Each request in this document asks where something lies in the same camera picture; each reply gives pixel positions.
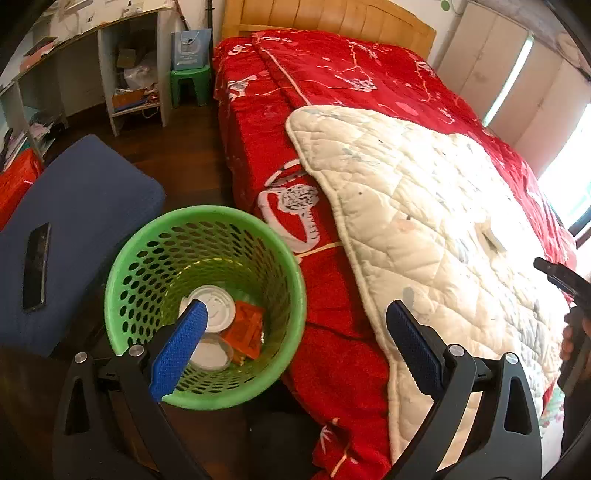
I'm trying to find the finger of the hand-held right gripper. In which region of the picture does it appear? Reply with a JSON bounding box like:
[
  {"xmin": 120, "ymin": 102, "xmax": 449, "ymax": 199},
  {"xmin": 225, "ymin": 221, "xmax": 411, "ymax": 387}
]
[{"xmin": 533, "ymin": 257, "xmax": 591, "ymax": 303}]

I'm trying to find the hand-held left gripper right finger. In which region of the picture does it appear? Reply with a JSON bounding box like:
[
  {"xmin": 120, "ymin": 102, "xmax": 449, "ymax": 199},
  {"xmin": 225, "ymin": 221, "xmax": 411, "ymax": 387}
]
[{"xmin": 383, "ymin": 299, "xmax": 544, "ymax": 480}]

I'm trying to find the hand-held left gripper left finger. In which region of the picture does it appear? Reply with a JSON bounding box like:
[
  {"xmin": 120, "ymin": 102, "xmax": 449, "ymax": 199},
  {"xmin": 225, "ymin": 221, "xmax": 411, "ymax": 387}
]
[{"xmin": 53, "ymin": 299, "xmax": 211, "ymax": 480}]

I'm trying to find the white plastic lid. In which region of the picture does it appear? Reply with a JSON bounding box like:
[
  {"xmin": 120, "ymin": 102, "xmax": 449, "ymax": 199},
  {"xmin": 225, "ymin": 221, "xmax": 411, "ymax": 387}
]
[{"xmin": 178, "ymin": 285, "xmax": 237, "ymax": 334}]

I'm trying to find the orange snack wrapper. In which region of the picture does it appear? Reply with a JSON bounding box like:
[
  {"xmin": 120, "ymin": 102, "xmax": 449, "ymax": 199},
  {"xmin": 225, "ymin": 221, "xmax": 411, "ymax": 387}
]
[{"xmin": 222, "ymin": 300, "xmax": 264, "ymax": 366}]

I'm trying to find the green perforated plastic basket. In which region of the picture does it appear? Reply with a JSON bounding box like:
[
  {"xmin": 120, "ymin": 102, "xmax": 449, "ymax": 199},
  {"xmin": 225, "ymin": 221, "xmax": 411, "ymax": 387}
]
[{"xmin": 104, "ymin": 205, "xmax": 308, "ymax": 411}]

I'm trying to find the person's right hand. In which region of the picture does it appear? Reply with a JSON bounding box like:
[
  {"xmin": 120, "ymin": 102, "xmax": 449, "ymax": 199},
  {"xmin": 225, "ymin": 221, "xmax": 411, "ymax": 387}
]
[{"xmin": 560, "ymin": 313, "xmax": 591, "ymax": 363}]

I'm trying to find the white quilted blanket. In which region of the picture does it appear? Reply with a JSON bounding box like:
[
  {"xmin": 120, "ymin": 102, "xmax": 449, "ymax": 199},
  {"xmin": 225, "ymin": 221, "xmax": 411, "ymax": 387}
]
[{"xmin": 285, "ymin": 105, "xmax": 574, "ymax": 468}]

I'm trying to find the black smartphone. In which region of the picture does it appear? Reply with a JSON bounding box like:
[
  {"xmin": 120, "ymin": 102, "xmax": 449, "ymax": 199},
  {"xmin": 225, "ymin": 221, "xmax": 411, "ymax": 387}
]
[{"xmin": 21, "ymin": 222, "xmax": 52, "ymax": 313}]

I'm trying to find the blue chair seat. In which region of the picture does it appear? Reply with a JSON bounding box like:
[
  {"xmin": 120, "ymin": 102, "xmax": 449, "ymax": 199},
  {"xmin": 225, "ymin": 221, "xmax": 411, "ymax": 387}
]
[{"xmin": 0, "ymin": 134, "xmax": 167, "ymax": 360}]

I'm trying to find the beige wardrobe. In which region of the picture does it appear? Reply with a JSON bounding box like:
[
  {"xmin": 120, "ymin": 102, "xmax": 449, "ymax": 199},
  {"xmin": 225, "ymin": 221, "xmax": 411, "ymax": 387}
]
[{"xmin": 436, "ymin": 0, "xmax": 591, "ymax": 182}]

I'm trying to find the red shopping bag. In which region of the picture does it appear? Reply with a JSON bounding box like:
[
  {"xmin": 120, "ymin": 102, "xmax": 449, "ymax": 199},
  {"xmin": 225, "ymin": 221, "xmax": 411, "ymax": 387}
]
[{"xmin": 0, "ymin": 148, "xmax": 45, "ymax": 232}]

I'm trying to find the bed with red cover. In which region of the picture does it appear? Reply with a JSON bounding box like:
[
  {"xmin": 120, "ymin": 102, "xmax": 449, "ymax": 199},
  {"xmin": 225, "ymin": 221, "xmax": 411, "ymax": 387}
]
[{"xmin": 211, "ymin": 28, "xmax": 579, "ymax": 480}]

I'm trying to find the green plastic stool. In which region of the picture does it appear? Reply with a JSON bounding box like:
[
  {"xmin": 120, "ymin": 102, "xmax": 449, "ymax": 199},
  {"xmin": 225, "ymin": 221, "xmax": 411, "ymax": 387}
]
[{"xmin": 170, "ymin": 66, "xmax": 213, "ymax": 110}]

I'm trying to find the pile of books and papers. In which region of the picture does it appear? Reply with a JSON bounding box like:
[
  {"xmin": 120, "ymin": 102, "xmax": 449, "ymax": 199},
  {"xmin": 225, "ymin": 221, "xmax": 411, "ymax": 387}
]
[{"xmin": 0, "ymin": 117, "xmax": 70, "ymax": 160}]

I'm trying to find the white plastic bag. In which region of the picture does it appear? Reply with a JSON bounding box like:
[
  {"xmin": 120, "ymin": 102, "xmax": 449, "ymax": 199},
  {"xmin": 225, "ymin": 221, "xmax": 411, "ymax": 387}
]
[{"xmin": 122, "ymin": 58, "xmax": 160, "ymax": 90}]

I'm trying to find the light blue paper bag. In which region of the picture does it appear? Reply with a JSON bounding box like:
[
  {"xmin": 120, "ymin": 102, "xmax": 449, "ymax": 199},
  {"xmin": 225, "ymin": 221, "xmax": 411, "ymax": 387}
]
[{"xmin": 171, "ymin": 28, "xmax": 213, "ymax": 71}]

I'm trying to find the white desk with shelves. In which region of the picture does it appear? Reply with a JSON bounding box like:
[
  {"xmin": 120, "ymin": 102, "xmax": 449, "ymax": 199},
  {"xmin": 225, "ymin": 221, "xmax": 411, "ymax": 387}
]
[{"xmin": 0, "ymin": 0, "xmax": 178, "ymax": 160}]

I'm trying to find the wooden bed headboard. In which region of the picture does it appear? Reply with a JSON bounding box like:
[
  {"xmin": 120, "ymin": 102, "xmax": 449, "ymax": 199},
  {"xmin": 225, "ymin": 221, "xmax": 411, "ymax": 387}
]
[{"xmin": 222, "ymin": 0, "xmax": 437, "ymax": 62}]

